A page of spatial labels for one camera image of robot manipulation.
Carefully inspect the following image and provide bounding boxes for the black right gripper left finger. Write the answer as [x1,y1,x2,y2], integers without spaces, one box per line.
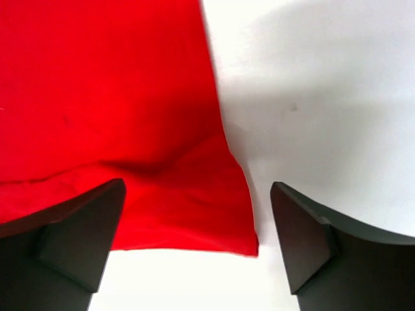
[1,179,126,311]

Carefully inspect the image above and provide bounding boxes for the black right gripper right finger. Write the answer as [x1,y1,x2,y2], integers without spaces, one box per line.
[270,182,414,311]

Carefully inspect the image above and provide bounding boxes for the red t shirt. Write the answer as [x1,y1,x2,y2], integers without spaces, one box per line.
[1,1,259,257]

